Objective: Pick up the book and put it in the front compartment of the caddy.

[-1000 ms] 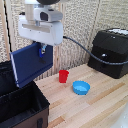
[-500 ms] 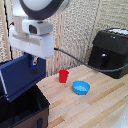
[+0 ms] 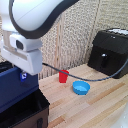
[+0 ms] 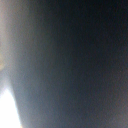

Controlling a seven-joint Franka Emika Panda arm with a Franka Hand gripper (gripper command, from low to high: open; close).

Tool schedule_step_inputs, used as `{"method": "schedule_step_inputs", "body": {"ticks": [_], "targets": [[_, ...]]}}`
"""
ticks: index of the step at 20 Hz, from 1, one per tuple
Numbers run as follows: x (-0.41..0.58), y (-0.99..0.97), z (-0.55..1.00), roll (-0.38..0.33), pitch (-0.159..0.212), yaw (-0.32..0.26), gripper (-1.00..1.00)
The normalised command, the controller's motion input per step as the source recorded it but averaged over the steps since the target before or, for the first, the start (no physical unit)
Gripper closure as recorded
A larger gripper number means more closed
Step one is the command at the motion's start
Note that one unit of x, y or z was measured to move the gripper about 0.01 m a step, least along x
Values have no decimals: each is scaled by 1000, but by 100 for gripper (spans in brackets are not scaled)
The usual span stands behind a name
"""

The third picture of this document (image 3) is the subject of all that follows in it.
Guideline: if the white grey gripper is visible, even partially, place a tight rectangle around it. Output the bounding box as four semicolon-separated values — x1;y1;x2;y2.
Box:
1;44;44;82

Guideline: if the black open case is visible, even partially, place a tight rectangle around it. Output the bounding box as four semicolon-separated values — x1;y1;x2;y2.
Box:
0;90;51;128

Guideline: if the red plastic cup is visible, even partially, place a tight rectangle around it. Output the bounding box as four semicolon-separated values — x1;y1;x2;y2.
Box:
58;69;70;84

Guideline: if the blue plastic bowl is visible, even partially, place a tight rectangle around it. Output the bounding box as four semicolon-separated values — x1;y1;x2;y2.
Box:
72;80;91;96

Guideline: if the woven wicker screen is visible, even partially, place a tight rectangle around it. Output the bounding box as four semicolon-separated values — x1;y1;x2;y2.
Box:
37;0;128;80

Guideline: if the black box with lid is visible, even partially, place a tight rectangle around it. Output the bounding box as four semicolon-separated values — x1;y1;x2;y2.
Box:
87;27;128;80

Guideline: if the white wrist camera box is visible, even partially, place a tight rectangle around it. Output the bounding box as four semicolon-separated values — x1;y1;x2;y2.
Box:
9;32;43;53

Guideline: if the black cable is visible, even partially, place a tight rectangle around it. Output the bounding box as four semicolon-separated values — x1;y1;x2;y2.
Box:
42;58;128;83

